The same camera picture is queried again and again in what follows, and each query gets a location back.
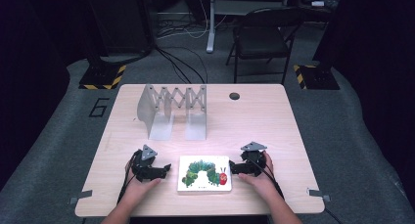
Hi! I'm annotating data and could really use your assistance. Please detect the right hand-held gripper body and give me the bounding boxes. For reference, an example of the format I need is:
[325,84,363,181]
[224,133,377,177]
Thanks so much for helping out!
[240,141,268,177]

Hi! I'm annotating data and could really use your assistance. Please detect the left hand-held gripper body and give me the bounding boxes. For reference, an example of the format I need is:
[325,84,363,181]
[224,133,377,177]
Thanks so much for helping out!
[131,144,159,183]

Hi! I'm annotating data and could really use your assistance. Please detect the white caterpillar picture book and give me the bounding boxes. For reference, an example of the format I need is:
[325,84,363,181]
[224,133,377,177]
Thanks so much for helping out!
[176,155,233,195]

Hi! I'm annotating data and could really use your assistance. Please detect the person's left hand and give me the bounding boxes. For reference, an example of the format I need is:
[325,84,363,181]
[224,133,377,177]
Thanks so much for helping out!
[124,161,161,201]

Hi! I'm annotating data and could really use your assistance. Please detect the person's right hand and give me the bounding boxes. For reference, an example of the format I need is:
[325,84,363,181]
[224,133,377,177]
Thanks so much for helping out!
[238,151,280,201]

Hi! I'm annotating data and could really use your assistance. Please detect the grey metal expandable book rack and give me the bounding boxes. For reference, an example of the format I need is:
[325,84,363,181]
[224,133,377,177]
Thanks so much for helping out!
[136,83,208,142]

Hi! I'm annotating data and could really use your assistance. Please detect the striped black stand base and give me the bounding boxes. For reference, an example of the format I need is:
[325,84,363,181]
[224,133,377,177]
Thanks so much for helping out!
[293,64,341,91]
[78,54,127,91]

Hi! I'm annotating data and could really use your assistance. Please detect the black folding chair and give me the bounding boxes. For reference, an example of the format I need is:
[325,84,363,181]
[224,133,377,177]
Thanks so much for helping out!
[225,7,306,85]

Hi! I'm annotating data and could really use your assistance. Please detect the dark curtain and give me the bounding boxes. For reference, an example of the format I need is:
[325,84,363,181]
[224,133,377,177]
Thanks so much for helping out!
[0,0,71,191]
[312,0,415,202]

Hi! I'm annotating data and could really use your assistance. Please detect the black equipment cabinet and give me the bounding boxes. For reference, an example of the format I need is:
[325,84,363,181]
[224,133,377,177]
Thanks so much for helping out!
[84,0,155,56]

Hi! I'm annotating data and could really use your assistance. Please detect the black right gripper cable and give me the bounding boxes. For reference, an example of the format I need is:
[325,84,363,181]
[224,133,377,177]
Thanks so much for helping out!
[251,158,285,199]

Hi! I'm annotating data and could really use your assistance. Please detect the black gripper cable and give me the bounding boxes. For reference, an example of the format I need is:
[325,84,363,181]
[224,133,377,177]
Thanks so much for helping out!
[251,158,285,199]
[116,150,139,203]

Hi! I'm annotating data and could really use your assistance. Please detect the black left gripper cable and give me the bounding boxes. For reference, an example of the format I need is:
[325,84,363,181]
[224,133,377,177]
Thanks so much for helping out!
[116,150,139,203]

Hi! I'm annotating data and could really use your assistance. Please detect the grey table edge bracket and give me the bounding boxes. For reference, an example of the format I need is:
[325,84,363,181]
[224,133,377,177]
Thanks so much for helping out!
[68,189,93,205]
[306,188,331,202]

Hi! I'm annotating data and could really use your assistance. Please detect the black cable under table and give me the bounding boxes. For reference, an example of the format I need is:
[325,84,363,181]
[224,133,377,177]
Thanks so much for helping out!
[323,206,345,224]

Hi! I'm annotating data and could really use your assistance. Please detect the black floor cables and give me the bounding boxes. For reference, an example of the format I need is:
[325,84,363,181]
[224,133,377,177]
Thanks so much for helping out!
[153,46,209,85]

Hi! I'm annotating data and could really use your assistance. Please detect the white floor cables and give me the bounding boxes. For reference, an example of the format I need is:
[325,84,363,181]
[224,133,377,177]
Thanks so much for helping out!
[156,0,229,40]

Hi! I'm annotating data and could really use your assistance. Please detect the white desk frame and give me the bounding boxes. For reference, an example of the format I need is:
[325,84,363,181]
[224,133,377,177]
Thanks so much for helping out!
[206,0,292,54]

